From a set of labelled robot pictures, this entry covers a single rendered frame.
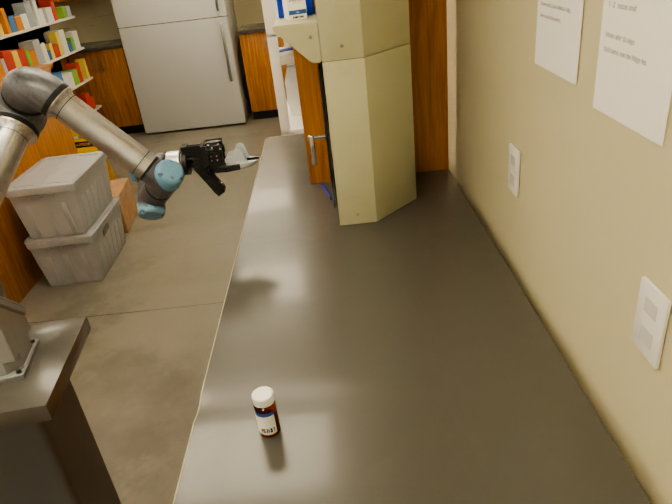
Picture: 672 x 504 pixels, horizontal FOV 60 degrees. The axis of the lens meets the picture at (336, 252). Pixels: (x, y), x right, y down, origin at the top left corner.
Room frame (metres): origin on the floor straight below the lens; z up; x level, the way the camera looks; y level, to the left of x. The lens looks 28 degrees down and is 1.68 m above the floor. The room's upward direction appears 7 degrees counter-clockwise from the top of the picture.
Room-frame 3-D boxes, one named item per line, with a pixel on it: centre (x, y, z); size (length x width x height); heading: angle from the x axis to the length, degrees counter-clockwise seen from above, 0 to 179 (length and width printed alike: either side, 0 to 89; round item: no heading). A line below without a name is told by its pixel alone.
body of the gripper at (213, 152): (1.61, 0.34, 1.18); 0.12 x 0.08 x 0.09; 89
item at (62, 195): (3.40, 1.61, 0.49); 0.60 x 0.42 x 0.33; 179
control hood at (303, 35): (1.71, 0.03, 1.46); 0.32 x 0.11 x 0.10; 179
